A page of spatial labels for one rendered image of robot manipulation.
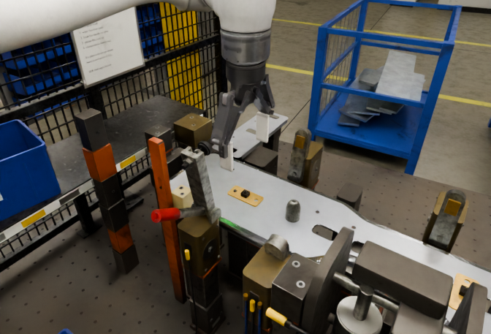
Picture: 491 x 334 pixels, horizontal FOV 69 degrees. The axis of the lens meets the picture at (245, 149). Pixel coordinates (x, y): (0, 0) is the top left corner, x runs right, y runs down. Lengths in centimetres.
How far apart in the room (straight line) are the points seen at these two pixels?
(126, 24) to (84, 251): 70
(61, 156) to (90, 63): 28
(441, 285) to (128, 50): 101
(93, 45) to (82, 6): 53
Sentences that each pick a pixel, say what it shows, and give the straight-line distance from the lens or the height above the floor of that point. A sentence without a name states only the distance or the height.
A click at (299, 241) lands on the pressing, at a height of 100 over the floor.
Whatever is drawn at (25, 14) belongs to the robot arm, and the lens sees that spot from 56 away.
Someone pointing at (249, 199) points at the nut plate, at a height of 100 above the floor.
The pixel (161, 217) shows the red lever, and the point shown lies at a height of 114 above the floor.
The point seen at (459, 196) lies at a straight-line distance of 82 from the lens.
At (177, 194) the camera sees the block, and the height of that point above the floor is 106.
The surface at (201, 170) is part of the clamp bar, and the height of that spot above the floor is 118.
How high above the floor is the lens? 156
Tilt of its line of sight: 33 degrees down
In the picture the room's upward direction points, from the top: straight up
